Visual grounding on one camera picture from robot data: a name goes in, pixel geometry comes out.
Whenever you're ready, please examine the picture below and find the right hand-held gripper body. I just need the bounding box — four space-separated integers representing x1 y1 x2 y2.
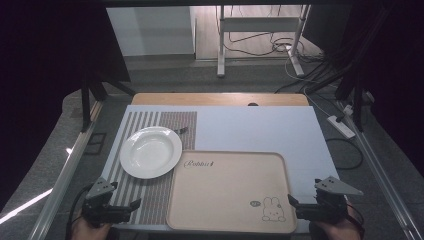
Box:
297 175 364 225

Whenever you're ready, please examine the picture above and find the white cabinet panel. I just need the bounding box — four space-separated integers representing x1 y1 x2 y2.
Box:
106 6 196 57

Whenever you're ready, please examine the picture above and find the person's right hand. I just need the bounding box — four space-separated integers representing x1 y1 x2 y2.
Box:
312 203 364 240

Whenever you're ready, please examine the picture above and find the beige tray with rabbit print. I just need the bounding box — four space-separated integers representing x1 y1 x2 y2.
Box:
165 150 298 234

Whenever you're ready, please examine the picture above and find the dark floor hatch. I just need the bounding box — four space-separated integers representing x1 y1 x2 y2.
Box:
83 132 108 156

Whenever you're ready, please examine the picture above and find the black floor cable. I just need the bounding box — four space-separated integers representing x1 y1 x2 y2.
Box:
324 137 364 171

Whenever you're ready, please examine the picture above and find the black stand leg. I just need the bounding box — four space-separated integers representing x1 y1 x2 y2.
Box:
334 66 375 132
79 74 136 133

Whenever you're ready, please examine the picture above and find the bundle of floor cables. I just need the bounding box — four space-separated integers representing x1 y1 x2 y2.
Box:
223 31 323 63

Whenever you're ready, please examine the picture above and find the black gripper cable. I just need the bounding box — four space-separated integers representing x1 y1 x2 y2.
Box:
65 183 95 240
345 202 366 232

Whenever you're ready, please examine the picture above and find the person's left hand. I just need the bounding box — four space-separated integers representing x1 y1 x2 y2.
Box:
70 215 112 240

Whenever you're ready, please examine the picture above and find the white board table cover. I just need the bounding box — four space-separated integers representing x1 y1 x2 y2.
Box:
100 104 340 234

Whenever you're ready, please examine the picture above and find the aluminium frame rail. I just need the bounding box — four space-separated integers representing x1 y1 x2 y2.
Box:
336 99 424 240
35 99 105 240

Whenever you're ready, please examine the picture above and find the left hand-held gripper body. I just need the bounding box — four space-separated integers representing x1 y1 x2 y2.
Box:
81 177 133 228

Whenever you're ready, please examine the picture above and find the striped woven placemat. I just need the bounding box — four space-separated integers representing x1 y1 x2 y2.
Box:
105 111 198 226

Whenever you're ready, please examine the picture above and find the white power strip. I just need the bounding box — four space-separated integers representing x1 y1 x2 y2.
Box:
326 114 357 140

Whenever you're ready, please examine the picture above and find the wooden table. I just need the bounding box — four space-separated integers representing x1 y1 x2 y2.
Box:
131 92 310 107

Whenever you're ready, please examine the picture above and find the white metal stand frame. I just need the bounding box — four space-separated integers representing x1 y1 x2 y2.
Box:
216 4 312 79

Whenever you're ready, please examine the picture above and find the white round plate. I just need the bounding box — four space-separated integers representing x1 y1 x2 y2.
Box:
119 126 184 180

